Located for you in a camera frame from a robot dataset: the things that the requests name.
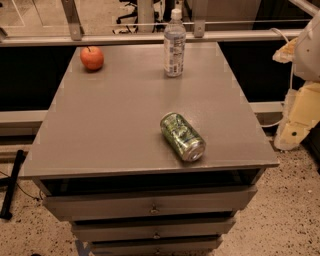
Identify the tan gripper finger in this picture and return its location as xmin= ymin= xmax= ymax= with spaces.
xmin=272 ymin=38 xmax=297 ymax=64
xmin=274 ymin=82 xmax=320 ymax=151

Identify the clear plastic water bottle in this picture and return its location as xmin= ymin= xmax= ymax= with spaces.
xmin=164 ymin=9 xmax=186 ymax=77

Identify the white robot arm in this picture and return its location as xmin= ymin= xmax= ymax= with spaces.
xmin=273 ymin=12 xmax=320 ymax=150

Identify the top grey drawer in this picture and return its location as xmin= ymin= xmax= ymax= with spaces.
xmin=44 ymin=185 xmax=257 ymax=221

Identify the grey drawer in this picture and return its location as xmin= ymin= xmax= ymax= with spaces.
xmin=72 ymin=218 xmax=235 ymax=242
xmin=90 ymin=236 xmax=222 ymax=256
xmin=44 ymin=185 xmax=257 ymax=221

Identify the green soda can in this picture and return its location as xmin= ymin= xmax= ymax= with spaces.
xmin=160 ymin=112 xmax=206 ymax=162

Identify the black office chair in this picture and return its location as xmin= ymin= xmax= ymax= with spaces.
xmin=112 ymin=0 xmax=138 ymax=34

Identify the red apple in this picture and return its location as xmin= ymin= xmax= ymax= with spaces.
xmin=80 ymin=46 xmax=104 ymax=71

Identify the grey metal railing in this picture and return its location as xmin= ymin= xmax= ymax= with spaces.
xmin=0 ymin=0 xmax=320 ymax=48

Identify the middle grey drawer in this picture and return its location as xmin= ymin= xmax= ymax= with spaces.
xmin=72 ymin=218 xmax=235 ymax=242

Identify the bottom grey drawer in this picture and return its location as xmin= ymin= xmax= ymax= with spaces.
xmin=90 ymin=236 xmax=222 ymax=256

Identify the black stand leg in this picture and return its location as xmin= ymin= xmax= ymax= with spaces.
xmin=0 ymin=150 xmax=25 ymax=220

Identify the white cable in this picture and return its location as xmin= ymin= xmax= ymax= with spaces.
xmin=259 ymin=27 xmax=296 ymax=129

